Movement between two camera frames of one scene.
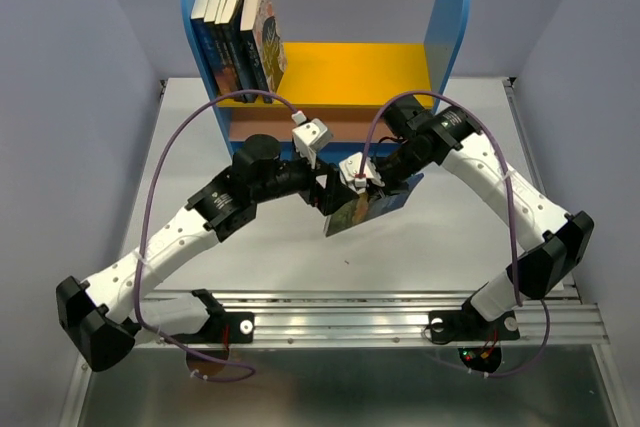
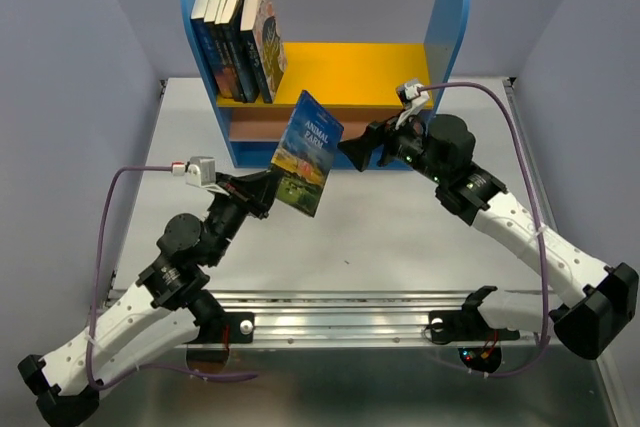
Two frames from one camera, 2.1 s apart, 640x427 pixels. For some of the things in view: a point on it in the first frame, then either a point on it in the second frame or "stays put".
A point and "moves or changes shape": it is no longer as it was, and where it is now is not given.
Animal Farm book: x=366 y=206 moves or changes shape
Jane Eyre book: x=201 y=27 stays put
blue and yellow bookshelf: x=338 y=87 stays put
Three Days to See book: x=223 y=43 stays put
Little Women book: x=262 y=36 stays put
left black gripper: x=334 y=192 -> x=253 y=193
